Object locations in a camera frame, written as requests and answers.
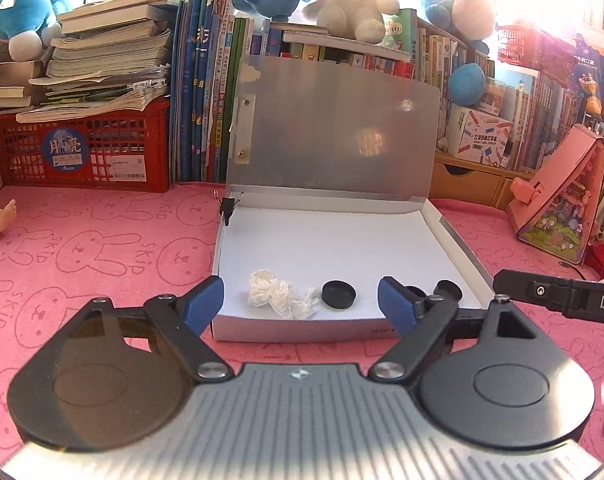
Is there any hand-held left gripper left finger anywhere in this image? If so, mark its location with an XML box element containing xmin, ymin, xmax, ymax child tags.
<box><xmin>79</xmin><ymin>276</ymin><xmax>235</xmax><ymax>383</ymax></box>

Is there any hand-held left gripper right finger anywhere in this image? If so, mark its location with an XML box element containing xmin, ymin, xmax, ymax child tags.
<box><xmin>369</xmin><ymin>276</ymin><xmax>547</xmax><ymax>383</ymax></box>

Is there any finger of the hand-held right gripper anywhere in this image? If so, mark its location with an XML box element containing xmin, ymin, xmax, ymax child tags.
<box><xmin>494</xmin><ymin>269</ymin><xmax>576</xmax><ymax>317</ymax></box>

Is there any grey cardboard box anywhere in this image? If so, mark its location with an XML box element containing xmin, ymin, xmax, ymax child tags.
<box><xmin>211</xmin><ymin>52</ymin><xmax>495</xmax><ymax>343</ymax></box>

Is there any black round lid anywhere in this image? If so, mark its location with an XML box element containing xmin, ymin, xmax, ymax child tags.
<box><xmin>434</xmin><ymin>280</ymin><xmax>462</xmax><ymax>306</ymax></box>
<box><xmin>321</xmin><ymin>280</ymin><xmax>357</xmax><ymax>311</ymax></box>

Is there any crumpled white tissue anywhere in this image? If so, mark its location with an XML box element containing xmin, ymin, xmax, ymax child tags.
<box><xmin>247</xmin><ymin>269</ymin><xmax>321</xmax><ymax>320</ymax></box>

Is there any black binder clip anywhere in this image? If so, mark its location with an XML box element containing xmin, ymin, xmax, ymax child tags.
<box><xmin>217</xmin><ymin>191</ymin><xmax>247</xmax><ymax>226</ymax></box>

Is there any pink rabbit print mat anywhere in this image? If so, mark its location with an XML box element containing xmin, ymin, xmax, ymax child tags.
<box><xmin>0</xmin><ymin>182</ymin><xmax>604</xmax><ymax>480</ymax></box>

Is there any pink toy house case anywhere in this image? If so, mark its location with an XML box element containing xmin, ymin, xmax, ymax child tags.
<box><xmin>506</xmin><ymin>125</ymin><xmax>604</xmax><ymax>266</ymax></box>

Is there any wooden drawer organiser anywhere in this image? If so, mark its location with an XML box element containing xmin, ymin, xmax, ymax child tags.
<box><xmin>429</xmin><ymin>152</ymin><xmax>515</xmax><ymax>208</ymax></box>

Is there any white printer box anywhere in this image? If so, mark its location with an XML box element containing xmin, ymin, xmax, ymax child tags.
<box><xmin>444</xmin><ymin>105</ymin><xmax>513</xmax><ymax>168</ymax></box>

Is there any row of upright books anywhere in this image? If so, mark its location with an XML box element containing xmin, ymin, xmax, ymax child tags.
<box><xmin>171</xmin><ymin>0</ymin><xmax>587</xmax><ymax>183</ymax></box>

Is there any blue round plush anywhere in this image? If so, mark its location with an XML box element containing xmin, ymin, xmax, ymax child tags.
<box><xmin>449</xmin><ymin>62</ymin><xmax>486</xmax><ymax>107</ymax></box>

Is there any dark blue toy box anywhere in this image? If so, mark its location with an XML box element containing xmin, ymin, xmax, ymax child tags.
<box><xmin>569</xmin><ymin>35</ymin><xmax>604</xmax><ymax>121</ymax></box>

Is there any red plastic basket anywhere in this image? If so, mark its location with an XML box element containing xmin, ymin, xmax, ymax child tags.
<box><xmin>496</xmin><ymin>25</ymin><xmax>577</xmax><ymax>86</ymax></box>

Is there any red plastic crate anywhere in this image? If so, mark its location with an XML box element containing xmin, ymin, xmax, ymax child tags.
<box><xmin>0</xmin><ymin>100</ymin><xmax>171</xmax><ymax>193</ymax></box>

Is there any stack of paperback books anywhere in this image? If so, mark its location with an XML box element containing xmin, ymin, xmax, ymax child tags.
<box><xmin>0</xmin><ymin>0</ymin><xmax>177</xmax><ymax>123</ymax></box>

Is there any pink and white plush toy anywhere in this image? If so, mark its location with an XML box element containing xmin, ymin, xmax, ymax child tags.
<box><xmin>302</xmin><ymin>0</ymin><xmax>400</xmax><ymax>43</ymax></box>

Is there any blue and white plush toy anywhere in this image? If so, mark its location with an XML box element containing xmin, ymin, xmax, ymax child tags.
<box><xmin>422</xmin><ymin>0</ymin><xmax>497</xmax><ymax>43</ymax></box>

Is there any blue cat plush toy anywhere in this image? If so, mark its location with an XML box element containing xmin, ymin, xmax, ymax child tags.
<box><xmin>0</xmin><ymin>0</ymin><xmax>75</xmax><ymax>61</ymax></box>

